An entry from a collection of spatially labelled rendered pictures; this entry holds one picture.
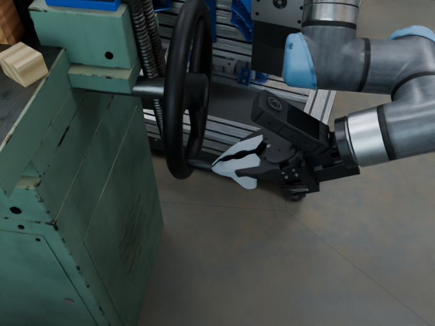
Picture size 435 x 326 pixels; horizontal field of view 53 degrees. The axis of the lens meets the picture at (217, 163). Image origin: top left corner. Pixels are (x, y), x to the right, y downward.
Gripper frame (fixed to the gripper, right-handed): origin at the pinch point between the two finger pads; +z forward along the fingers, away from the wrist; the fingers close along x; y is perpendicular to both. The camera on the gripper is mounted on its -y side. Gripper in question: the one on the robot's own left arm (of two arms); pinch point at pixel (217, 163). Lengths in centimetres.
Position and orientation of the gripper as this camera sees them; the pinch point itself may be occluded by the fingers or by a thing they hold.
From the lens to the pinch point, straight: 66.9
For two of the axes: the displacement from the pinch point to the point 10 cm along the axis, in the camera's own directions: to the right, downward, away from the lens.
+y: 4.8, 6.2, 6.2
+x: 1.5, -7.5, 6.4
